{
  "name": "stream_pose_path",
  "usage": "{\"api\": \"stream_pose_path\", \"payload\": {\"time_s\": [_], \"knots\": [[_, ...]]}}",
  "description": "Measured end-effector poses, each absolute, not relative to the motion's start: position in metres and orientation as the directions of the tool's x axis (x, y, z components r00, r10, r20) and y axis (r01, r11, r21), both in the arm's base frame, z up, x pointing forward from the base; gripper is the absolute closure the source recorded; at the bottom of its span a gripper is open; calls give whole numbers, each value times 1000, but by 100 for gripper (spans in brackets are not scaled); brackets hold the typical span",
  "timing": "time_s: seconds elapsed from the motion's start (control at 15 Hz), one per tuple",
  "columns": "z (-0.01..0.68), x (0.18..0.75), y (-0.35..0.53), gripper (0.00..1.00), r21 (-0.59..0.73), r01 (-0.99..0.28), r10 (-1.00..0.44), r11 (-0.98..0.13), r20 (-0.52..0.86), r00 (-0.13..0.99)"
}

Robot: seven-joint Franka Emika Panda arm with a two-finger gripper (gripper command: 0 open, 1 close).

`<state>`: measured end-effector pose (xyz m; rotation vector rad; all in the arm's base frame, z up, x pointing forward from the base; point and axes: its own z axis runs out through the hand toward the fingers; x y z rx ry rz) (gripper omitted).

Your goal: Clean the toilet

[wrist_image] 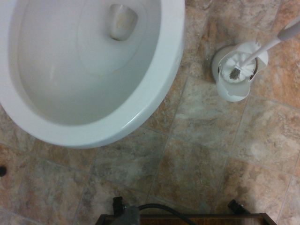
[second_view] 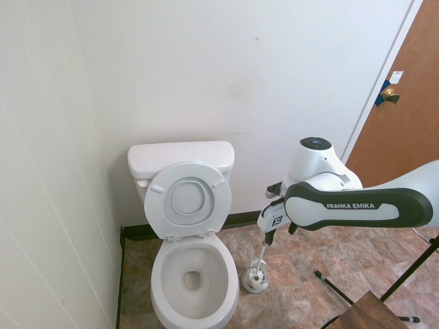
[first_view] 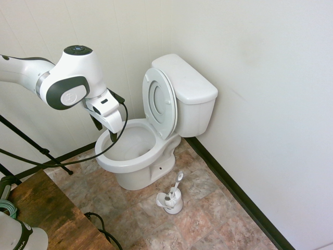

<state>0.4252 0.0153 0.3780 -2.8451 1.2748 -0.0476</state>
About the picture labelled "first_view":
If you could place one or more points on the white toilet seat with lid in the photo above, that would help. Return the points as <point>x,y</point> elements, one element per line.
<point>169,114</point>

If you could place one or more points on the white brush holder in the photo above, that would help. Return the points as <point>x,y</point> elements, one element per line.
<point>175,207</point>

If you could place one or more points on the black camera tripod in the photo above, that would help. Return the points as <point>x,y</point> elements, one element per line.
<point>31,142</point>

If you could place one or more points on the white toilet brush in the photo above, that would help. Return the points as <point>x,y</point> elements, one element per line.
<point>177,183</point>

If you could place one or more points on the short black baseboard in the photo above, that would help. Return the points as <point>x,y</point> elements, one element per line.
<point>78,150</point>

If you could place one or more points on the white toilet tank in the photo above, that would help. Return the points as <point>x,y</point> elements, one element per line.
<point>195,117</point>

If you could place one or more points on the white tank lid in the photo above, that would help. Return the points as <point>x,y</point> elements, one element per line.
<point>187,78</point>

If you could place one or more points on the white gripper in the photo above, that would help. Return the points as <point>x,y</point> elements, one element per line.
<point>109,112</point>

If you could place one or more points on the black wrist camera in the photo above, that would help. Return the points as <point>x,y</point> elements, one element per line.
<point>117,97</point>

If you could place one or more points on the long black baseboard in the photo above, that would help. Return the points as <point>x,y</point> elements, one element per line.
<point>234,185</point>

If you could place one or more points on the brown wooden table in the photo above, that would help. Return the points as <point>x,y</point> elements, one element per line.
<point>57,218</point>

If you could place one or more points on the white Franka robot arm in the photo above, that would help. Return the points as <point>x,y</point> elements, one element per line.
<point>75,67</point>

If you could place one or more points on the dark green cylinder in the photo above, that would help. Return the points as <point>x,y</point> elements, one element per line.
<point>5,186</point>

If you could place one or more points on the white toilet bowl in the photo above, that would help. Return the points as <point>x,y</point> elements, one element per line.
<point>135,166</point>

